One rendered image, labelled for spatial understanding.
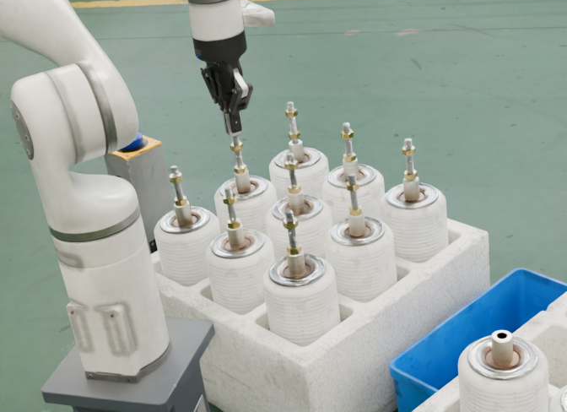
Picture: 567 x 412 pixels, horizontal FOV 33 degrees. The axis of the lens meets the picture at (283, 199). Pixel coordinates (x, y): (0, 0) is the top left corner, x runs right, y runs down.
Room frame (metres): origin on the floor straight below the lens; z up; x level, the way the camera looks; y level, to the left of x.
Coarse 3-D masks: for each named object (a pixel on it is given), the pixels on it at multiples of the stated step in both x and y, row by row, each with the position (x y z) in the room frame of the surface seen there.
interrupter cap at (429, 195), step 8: (424, 184) 1.22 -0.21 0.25; (392, 192) 1.21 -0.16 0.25; (400, 192) 1.21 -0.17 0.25; (424, 192) 1.20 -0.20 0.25; (432, 192) 1.19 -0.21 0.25; (392, 200) 1.19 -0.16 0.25; (400, 200) 1.19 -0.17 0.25; (408, 200) 1.19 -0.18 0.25; (416, 200) 1.18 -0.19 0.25; (424, 200) 1.17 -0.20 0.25; (432, 200) 1.17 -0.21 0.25; (400, 208) 1.16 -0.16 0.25; (408, 208) 1.16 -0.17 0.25; (416, 208) 1.16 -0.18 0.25
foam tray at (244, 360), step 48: (480, 240) 1.17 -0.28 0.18; (192, 288) 1.15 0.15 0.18; (432, 288) 1.10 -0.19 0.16; (480, 288) 1.17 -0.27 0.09; (240, 336) 1.03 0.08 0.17; (336, 336) 0.99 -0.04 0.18; (384, 336) 1.03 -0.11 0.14; (240, 384) 1.04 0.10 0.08; (288, 384) 0.96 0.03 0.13; (336, 384) 0.97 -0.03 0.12; (384, 384) 1.02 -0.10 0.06
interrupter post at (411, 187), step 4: (404, 180) 1.19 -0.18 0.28; (416, 180) 1.19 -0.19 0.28; (404, 184) 1.19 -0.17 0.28; (408, 184) 1.18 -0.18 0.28; (412, 184) 1.18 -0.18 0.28; (416, 184) 1.19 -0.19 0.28; (404, 188) 1.19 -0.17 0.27; (408, 188) 1.19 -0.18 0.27; (412, 188) 1.18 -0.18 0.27; (416, 188) 1.19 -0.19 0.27; (404, 192) 1.19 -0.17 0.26; (408, 192) 1.19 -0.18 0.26; (412, 192) 1.18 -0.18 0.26; (416, 192) 1.18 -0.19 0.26; (404, 196) 1.19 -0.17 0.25; (408, 196) 1.19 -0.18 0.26; (412, 196) 1.18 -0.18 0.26; (416, 196) 1.18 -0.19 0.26; (412, 200) 1.18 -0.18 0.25
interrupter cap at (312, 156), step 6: (288, 150) 1.41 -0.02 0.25; (306, 150) 1.39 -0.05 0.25; (312, 150) 1.39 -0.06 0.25; (276, 156) 1.39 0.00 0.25; (282, 156) 1.39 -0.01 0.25; (306, 156) 1.38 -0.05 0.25; (312, 156) 1.37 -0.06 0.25; (318, 156) 1.36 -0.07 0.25; (276, 162) 1.37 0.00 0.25; (282, 162) 1.36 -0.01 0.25; (300, 162) 1.36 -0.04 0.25; (306, 162) 1.35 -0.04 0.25; (312, 162) 1.35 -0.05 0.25; (282, 168) 1.35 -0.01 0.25; (300, 168) 1.34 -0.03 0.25
